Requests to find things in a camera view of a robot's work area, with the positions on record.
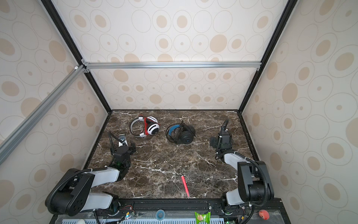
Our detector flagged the aluminium left rail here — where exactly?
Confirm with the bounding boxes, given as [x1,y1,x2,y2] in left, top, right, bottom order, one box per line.
[1,65,84,163]

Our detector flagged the green snack packet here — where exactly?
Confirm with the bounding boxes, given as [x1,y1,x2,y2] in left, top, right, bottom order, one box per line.
[194,212,211,224]

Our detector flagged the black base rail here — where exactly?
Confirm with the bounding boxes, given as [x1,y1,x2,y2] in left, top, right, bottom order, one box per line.
[50,198,290,224]

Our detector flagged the black blue headphones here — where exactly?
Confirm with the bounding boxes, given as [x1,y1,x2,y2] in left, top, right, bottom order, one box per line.
[166,121,196,145]

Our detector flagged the aluminium back rail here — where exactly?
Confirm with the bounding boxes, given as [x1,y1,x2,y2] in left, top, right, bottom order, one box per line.
[84,61,262,69]

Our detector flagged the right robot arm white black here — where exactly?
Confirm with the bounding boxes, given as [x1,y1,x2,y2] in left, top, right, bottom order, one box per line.
[210,119,275,206]

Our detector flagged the blue tape roll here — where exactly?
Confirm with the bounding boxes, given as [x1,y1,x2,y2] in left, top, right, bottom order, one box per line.
[155,210,166,221]

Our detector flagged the aluminium rail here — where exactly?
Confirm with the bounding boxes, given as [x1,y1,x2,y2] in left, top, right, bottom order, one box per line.
[84,61,262,69]
[1,65,84,163]

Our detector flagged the black corner frame post right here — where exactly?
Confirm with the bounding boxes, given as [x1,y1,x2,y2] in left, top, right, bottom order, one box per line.
[238,0,298,115]

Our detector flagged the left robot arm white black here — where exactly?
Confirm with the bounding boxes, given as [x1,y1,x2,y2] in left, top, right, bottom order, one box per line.
[45,133,136,216]

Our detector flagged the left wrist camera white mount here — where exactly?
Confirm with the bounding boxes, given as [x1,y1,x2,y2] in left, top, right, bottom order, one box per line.
[118,134,128,147]

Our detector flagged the black corner frame post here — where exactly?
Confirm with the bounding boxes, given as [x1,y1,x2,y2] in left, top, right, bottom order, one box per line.
[40,0,112,113]
[238,0,298,115]

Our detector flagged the black corner frame post left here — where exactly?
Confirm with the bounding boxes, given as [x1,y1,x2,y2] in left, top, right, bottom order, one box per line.
[40,0,112,113]

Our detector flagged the red headphone cable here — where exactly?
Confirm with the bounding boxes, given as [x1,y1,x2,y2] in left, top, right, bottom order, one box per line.
[142,117,152,135]

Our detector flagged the red round object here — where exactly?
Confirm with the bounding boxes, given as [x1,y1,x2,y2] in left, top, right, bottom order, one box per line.
[258,210,270,220]

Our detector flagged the pink marker pen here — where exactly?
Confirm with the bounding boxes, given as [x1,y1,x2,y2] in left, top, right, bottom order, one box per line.
[181,175,190,199]

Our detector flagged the white black headphones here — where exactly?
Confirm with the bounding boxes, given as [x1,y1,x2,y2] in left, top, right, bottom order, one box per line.
[129,116,160,138]

